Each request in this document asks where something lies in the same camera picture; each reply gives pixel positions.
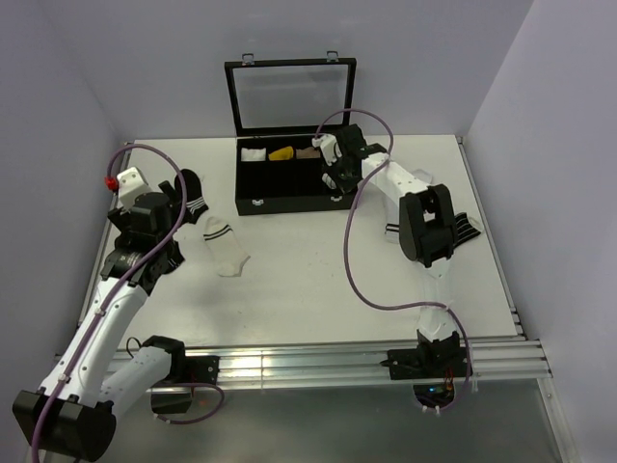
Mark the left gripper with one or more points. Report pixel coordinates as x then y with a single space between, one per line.
120 219

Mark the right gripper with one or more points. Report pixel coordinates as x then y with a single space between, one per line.
343 186

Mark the white sock with black lines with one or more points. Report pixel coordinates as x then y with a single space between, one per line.
329 182

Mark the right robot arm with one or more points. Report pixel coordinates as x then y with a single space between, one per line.
422 217

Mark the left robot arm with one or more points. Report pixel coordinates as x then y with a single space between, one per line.
76 408

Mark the tan rolled sock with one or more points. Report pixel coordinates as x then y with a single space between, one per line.
307 153

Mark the black sock with white stripes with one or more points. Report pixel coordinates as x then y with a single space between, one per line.
195 202

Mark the black white horizontal striped sock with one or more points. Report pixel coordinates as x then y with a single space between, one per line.
175 258

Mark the yellow rolled sock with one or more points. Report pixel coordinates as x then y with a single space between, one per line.
282 154

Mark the long white sock striped cuff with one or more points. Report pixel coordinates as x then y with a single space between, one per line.
392 224

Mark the white rolled sock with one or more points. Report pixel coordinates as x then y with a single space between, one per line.
253 155

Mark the cream sock with black stripes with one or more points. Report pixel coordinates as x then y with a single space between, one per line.
228 254

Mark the black storage box with lid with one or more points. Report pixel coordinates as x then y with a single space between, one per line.
280 103

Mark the black sock white vertical stripes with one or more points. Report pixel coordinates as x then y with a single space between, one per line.
467 228

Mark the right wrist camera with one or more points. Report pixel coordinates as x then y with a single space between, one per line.
327 144

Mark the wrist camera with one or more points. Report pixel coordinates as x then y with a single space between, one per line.
128 185
327 144

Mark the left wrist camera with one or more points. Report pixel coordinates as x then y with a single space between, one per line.
128 185

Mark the aluminium frame rail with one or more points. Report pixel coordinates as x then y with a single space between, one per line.
358 364

